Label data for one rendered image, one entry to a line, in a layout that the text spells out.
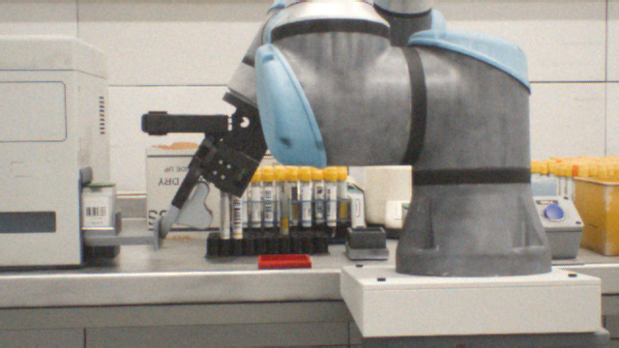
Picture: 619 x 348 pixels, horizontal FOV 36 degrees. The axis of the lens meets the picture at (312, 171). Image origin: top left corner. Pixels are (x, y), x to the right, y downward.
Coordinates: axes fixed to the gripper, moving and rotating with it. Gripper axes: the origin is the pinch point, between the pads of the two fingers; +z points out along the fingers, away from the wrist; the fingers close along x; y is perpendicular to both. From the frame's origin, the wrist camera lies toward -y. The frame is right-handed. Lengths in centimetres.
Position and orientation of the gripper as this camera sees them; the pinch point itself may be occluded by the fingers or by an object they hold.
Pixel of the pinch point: (162, 226)
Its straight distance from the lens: 128.2
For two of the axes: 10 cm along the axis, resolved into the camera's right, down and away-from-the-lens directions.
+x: -0.6, -0.5, 10.0
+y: 8.7, 4.9, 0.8
